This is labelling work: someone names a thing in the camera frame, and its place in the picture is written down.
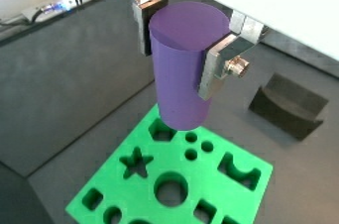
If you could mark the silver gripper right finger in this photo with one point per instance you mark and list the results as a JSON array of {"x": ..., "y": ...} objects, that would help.
[{"x": 222, "y": 55}]

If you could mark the purple cylinder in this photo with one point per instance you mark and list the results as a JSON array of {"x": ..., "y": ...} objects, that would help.
[{"x": 182, "y": 29}]

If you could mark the green foam shape-sorter board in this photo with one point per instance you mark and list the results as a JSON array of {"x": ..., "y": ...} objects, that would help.
[{"x": 173, "y": 177}]

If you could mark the black curved cradle stand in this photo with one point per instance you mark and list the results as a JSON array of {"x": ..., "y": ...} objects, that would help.
[{"x": 288, "y": 106}]

